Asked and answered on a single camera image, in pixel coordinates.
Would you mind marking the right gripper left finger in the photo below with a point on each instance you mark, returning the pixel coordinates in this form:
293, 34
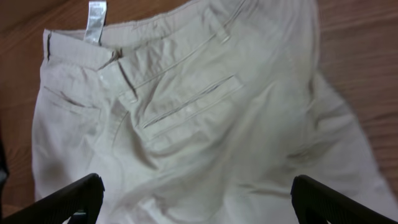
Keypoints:
79, 202

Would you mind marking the beige shorts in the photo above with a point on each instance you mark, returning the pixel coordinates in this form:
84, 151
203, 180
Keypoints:
204, 114

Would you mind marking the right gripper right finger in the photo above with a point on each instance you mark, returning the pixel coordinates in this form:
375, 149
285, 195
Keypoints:
315, 203

